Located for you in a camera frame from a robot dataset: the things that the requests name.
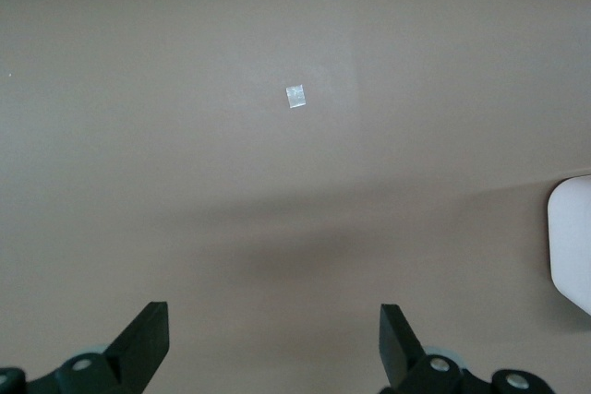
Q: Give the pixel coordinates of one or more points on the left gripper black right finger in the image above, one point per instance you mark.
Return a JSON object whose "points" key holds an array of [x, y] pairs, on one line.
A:
{"points": [[397, 348]]}

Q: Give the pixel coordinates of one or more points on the small clear tape piece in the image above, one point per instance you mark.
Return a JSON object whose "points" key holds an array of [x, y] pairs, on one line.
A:
{"points": [[295, 96]]}

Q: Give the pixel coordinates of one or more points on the white plastic box lid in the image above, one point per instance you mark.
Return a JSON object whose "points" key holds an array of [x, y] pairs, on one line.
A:
{"points": [[572, 246]]}

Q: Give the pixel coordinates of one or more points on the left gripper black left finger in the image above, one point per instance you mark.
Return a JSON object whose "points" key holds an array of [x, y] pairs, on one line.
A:
{"points": [[138, 348]]}

